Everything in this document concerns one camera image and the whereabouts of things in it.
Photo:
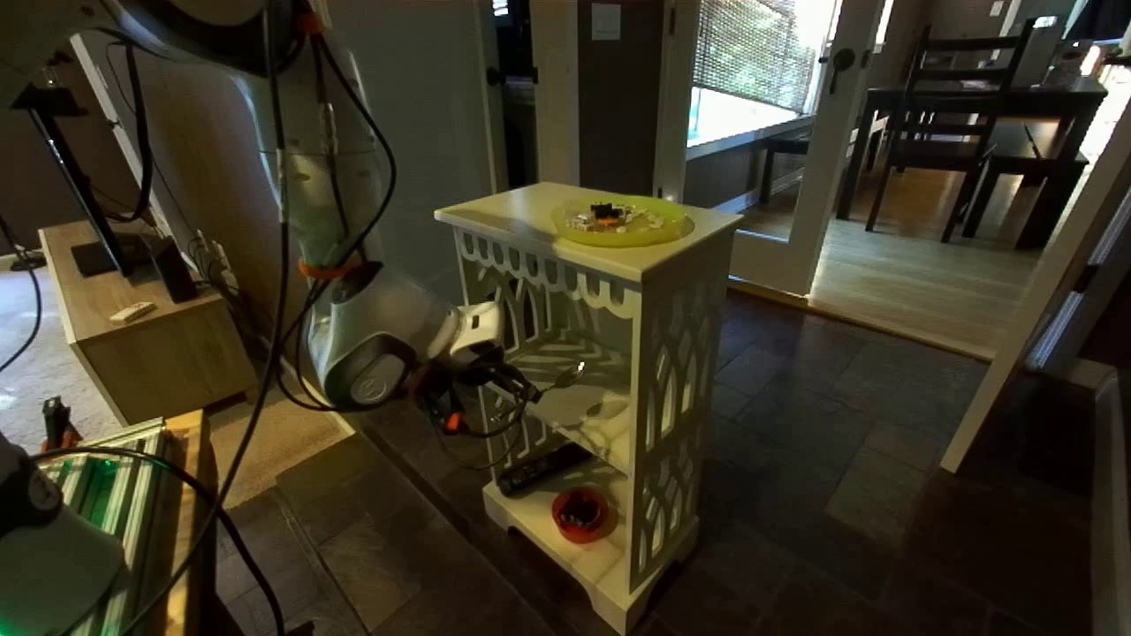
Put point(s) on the yellow-green plate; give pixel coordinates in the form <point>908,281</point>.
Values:
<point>649,219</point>

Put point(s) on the dark dining table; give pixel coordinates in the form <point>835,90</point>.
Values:
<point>1036,139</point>

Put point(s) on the wooden side cabinet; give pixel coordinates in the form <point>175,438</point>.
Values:
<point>147,352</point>

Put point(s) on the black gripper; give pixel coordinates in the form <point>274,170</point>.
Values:
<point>466,382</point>

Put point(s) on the dark wooden chair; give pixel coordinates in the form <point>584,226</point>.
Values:
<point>949,109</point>

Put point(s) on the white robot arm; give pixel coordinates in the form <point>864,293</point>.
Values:
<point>322,163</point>

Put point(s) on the black remote control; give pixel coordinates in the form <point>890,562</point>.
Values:
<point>537,466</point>

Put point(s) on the red round bowl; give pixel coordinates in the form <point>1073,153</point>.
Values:
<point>581,513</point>

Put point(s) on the white glass door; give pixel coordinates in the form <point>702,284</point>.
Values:
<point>758,259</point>

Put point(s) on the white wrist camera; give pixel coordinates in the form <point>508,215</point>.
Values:
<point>478,324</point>

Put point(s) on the white lattice shelf unit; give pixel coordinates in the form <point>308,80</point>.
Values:
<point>649,324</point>

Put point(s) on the dark object on plate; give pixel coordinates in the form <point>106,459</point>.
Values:
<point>606,215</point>

